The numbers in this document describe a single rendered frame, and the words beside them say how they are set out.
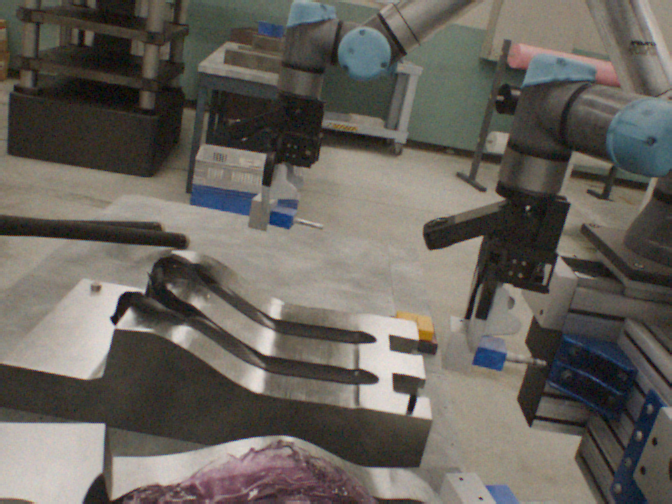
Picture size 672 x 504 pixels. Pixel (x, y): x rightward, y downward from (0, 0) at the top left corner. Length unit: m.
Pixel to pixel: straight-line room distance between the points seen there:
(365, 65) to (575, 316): 0.50
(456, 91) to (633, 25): 6.19
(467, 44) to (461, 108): 0.63
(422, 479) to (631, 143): 0.41
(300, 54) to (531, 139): 0.50
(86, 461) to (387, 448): 0.36
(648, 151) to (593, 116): 0.07
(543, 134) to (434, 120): 6.58
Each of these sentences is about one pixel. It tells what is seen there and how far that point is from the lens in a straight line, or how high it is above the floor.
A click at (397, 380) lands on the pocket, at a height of 0.88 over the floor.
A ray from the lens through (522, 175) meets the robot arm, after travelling 0.83.
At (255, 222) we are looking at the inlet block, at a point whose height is 0.92.
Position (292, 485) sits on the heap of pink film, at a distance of 0.66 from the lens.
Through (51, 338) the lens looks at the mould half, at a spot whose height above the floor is 0.86.
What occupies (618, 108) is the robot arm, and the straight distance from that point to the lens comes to 0.77.
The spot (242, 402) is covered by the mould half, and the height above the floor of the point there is 0.87.
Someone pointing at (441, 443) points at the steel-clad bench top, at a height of 0.80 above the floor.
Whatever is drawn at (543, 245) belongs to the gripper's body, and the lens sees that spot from 0.87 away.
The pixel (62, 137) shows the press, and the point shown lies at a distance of 4.81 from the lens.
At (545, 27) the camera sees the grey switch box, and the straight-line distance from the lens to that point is 7.23.
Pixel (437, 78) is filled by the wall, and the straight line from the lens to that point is 7.33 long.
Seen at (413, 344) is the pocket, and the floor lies 0.88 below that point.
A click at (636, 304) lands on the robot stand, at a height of 0.97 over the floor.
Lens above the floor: 1.32
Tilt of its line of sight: 20 degrees down
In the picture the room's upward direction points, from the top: 12 degrees clockwise
